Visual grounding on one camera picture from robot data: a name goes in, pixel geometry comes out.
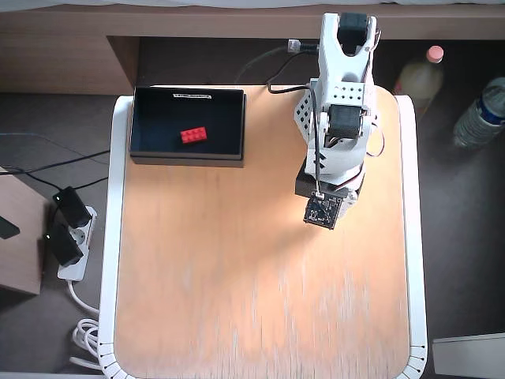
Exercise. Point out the white power strip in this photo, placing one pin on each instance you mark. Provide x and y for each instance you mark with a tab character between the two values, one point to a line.
77	268

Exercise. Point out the wooden bench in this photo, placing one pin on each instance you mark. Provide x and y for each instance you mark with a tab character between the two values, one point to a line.
59	51

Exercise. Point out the yellow bottle with pink cap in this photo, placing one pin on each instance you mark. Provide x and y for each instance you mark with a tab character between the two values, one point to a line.
420	79

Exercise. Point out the grey white flat panel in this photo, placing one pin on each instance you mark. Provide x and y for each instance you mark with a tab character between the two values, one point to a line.
469	355

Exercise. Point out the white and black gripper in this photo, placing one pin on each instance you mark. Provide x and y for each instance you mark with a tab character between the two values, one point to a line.
304	185

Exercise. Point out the small black flat object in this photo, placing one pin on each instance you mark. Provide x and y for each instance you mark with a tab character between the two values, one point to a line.
8	228

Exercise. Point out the red lego block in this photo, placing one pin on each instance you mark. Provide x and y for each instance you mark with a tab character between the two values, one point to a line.
194	135

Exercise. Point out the brown cardboard box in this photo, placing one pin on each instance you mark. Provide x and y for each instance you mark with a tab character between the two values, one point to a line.
21	245

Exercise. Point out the white label sticker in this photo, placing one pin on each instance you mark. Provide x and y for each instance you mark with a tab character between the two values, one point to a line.
192	95

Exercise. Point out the black power adapter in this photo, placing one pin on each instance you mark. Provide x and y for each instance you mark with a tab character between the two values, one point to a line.
63	245
73	207

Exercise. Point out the black rectangular bin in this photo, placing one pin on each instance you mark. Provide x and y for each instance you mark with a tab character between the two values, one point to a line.
158	126

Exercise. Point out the clear plastic water bottle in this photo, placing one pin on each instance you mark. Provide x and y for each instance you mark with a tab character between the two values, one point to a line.
479	114

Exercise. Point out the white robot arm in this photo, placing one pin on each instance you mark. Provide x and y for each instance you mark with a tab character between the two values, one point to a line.
343	158

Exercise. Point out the black camera circuit board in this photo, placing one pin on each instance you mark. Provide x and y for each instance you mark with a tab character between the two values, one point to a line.
322	211

